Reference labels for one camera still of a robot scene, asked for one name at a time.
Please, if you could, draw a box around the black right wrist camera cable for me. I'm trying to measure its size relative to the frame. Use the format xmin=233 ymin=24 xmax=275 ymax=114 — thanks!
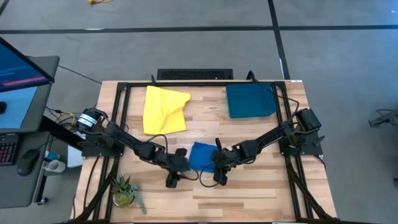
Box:
xmin=198 ymin=161 xmax=226 ymax=189

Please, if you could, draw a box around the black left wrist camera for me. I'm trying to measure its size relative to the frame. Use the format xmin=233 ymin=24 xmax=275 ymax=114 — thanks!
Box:
xmin=178 ymin=156 xmax=190 ymax=172

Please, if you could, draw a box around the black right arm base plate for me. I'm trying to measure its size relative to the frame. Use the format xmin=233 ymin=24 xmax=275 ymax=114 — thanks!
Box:
xmin=279 ymin=130 xmax=324 ymax=156

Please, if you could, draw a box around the potted green succulent plant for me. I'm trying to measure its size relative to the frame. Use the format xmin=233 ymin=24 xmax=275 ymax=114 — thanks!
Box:
xmin=111 ymin=174 xmax=148 ymax=215

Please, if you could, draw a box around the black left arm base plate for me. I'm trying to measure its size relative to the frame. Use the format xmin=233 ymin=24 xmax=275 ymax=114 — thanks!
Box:
xmin=81 ymin=132 xmax=125 ymax=158

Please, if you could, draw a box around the grey computer desk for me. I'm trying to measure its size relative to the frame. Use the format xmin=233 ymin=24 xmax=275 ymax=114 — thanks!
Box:
xmin=0 ymin=55 xmax=61 ymax=209

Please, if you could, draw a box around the folded dark teal cloth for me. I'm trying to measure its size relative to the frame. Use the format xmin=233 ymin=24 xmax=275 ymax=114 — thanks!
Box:
xmin=225 ymin=82 xmax=277 ymax=119

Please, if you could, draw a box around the long black hanging cable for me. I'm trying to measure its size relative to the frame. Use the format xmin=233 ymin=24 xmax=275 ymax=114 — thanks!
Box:
xmin=246 ymin=70 xmax=301 ymax=125

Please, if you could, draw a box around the black left wrist camera cable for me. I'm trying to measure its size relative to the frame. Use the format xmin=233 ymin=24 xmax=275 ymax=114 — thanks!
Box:
xmin=146 ymin=133 xmax=200 ymax=182

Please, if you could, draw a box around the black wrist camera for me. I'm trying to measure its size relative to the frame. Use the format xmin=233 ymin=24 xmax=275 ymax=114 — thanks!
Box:
xmin=210 ymin=151 xmax=221 ymax=170
xmin=178 ymin=156 xmax=190 ymax=172

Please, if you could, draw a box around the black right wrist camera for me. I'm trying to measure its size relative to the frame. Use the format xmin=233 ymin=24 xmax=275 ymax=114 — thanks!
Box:
xmin=210 ymin=151 xmax=221 ymax=170

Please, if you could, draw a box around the black backlit keyboard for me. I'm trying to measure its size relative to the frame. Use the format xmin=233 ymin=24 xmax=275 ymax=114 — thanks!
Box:
xmin=0 ymin=133 xmax=20 ymax=167

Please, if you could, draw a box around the black computer monitor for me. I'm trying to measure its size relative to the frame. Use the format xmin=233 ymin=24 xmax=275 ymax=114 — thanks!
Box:
xmin=0 ymin=36 xmax=56 ymax=93

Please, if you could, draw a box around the yellow microfiber towel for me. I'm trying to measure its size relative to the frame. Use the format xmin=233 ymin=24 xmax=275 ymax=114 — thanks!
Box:
xmin=142 ymin=85 xmax=192 ymax=136

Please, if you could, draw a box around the white mug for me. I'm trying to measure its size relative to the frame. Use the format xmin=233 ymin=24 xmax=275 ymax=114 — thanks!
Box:
xmin=42 ymin=159 xmax=67 ymax=174

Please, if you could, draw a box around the white box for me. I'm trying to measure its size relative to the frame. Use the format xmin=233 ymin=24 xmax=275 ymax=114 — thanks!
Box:
xmin=67 ymin=128 xmax=88 ymax=169

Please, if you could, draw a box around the thin black cable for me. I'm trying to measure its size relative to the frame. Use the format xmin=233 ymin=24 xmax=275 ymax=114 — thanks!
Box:
xmin=57 ymin=64 xmax=103 ymax=85

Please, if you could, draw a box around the blue microfiber towel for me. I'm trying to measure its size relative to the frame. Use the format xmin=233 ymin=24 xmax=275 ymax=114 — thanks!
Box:
xmin=188 ymin=141 xmax=219 ymax=174

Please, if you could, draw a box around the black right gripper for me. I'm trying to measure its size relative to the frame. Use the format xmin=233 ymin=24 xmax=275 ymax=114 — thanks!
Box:
xmin=213 ymin=138 xmax=239 ymax=187

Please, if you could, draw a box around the black computer mouse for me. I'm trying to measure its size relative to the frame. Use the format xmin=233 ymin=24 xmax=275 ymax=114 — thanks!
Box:
xmin=16 ymin=149 xmax=40 ymax=178

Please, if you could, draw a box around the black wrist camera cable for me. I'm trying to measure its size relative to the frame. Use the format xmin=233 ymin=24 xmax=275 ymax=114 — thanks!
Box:
xmin=198 ymin=161 xmax=226 ymax=189
xmin=146 ymin=133 xmax=200 ymax=182

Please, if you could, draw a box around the thin yellow wire loop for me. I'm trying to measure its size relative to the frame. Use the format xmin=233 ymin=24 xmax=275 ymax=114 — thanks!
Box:
xmin=54 ymin=111 xmax=77 ymax=129

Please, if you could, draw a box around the black metal beam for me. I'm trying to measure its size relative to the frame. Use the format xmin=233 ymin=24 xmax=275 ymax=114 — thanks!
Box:
xmin=39 ymin=115 xmax=85 ymax=151

